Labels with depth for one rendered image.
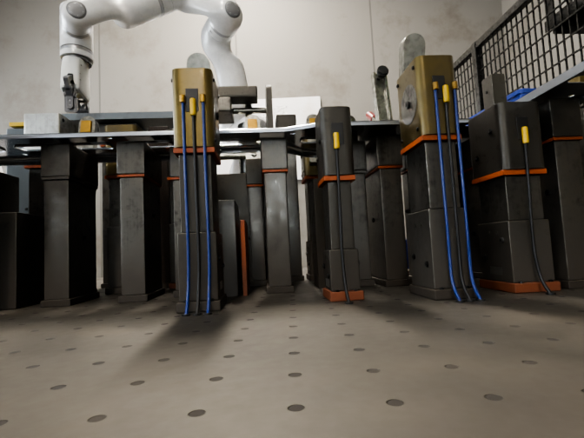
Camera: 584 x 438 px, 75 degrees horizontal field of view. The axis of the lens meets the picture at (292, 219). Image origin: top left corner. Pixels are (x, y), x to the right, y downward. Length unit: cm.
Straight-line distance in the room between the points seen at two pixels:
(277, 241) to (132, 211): 27
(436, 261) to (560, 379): 32
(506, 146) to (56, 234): 75
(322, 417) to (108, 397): 13
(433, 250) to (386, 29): 335
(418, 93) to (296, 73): 297
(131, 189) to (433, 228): 51
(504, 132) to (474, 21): 348
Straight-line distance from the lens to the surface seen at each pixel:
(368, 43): 373
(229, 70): 138
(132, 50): 389
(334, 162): 57
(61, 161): 79
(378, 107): 100
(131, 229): 73
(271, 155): 71
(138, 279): 73
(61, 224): 78
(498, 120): 66
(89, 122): 101
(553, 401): 24
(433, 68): 61
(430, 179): 57
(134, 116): 113
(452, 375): 26
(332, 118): 59
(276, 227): 70
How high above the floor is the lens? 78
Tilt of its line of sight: 4 degrees up
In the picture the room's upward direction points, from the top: 3 degrees counter-clockwise
